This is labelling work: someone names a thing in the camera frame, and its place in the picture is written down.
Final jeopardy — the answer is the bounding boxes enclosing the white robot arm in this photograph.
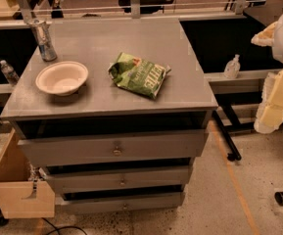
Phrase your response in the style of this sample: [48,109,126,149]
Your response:
[251,14,283,134]

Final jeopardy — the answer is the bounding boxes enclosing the green jalapeno chip bag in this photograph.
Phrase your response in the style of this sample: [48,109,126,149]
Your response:
[108,52,171,100]

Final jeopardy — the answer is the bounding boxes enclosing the grey drawer cabinet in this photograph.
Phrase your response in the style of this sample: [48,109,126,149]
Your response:
[2,19,217,204]

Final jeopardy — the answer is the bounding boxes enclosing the top grey drawer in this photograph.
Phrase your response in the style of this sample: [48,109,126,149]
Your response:
[19,129,208,166]

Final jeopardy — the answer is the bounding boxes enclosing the grey drawer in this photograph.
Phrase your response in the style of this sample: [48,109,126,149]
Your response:
[45,165,192,194]
[19,129,208,166]
[57,192,184,214]

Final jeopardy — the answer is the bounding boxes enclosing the white paper bowl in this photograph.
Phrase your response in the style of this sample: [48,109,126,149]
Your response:
[35,61,88,96]

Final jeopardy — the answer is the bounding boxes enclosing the middle grey drawer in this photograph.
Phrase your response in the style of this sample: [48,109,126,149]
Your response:
[45,165,192,194]

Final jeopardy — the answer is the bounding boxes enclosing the bottom grey drawer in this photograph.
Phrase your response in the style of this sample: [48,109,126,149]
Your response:
[57,192,184,214]

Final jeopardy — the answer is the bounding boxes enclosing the hand sanitizer pump bottle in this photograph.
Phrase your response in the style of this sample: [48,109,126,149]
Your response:
[224,54,240,79]

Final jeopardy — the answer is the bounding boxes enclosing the black table leg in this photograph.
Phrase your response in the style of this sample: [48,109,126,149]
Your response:
[212,111,242,162]

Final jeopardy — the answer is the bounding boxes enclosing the clear plastic water bottle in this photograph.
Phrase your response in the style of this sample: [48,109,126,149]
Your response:
[0,60,20,85]

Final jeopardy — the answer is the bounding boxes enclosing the light wooden open drawer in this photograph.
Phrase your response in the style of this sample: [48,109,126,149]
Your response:
[0,129,55,218]

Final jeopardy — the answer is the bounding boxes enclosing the black floor cable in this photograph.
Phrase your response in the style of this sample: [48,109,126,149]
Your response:
[42,217,88,235]

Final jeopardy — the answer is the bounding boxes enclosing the grey metal railing frame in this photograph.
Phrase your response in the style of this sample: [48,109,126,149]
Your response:
[0,0,283,29]

